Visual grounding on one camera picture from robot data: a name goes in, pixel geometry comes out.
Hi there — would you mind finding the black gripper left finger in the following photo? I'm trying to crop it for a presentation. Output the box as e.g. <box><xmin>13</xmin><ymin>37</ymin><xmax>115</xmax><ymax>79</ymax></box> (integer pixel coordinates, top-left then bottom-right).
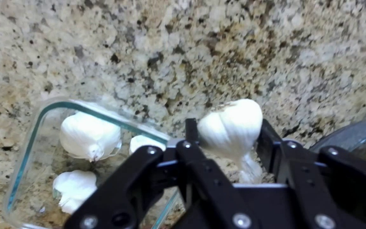
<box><xmin>63</xmin><ymin>117</ymin><xmax>237</xmax><ymax>229</ymax></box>

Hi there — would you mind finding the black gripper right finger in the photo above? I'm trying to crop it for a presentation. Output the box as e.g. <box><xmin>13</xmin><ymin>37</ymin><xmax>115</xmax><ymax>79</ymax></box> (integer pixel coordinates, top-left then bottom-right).
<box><xmin>257</xmin><ymin>120</ymin><xmax>366</xmax><ymax>229</ymax></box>

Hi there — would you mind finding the long-necked white garlic bulb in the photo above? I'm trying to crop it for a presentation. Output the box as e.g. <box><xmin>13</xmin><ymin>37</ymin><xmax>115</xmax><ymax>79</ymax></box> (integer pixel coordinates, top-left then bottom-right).
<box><xmin>196</xmin><ymin>98</ymin><xmax>265</xmax><ymax>184</ymax></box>

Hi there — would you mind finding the large white garlic bulb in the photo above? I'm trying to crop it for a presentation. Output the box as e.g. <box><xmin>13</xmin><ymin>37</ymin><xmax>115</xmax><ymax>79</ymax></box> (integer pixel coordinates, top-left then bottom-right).
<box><xmin>59</xmin><ymin>111</ymin><xmax>124</xmax><ymax>163</ymax></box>

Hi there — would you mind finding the square clear glass bowl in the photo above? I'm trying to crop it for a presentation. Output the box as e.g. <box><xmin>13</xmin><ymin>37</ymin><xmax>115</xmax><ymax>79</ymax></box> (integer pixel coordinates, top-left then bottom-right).
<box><xmin>2</xmin><ymin>98</ymin><xmax>182</xmax><ymax>229</ymax></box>

